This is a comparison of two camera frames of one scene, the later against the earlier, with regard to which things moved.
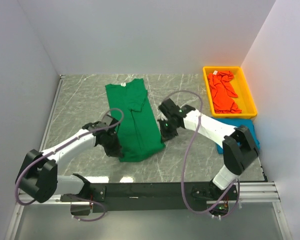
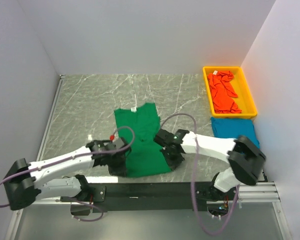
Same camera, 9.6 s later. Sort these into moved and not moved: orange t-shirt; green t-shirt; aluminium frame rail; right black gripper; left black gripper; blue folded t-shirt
Moved: right black gripper; left black gripper; green t-shirt
Not moved: aluminium frame rail; blue folded t-shirt; orange t-shirt
